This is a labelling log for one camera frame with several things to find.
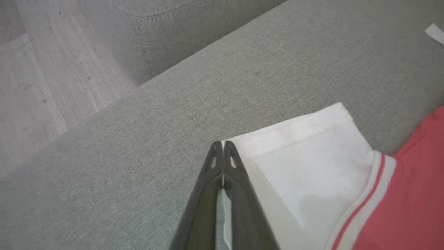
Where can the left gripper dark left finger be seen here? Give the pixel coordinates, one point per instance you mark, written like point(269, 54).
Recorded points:
point(203, 208)

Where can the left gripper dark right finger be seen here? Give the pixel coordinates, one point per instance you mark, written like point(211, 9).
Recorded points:
point(246, 215)

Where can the red shorts with white panel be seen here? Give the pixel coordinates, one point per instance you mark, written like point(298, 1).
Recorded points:
point(329, 173)

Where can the red garment with white trim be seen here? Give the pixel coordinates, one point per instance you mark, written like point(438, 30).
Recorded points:
point(436, 33)

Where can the grey sofa cushion with seam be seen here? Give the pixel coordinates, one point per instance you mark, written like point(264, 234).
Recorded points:
point(166, 34)

